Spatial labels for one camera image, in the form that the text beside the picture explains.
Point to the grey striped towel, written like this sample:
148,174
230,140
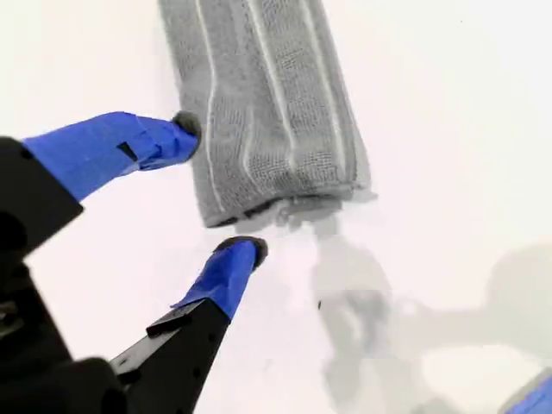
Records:
280,108

